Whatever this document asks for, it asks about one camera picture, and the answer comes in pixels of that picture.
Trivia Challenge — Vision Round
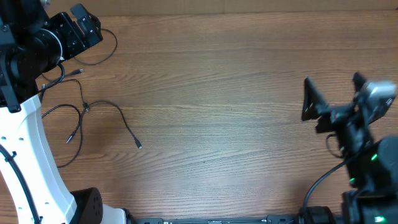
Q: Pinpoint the black cable bundle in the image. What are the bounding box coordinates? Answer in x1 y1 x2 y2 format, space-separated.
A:
39 27 143 169

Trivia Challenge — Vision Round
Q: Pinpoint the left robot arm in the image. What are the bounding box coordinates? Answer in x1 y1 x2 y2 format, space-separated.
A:
1 1 132 223

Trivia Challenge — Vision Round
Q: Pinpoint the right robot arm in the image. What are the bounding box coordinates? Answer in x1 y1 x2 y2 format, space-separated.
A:
294 72 397 223

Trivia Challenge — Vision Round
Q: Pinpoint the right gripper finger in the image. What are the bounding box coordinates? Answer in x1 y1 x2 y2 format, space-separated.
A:
352 72 367 92
301 77 328 121

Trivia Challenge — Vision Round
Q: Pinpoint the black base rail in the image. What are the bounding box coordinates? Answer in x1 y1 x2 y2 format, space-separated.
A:
124 213 343 224

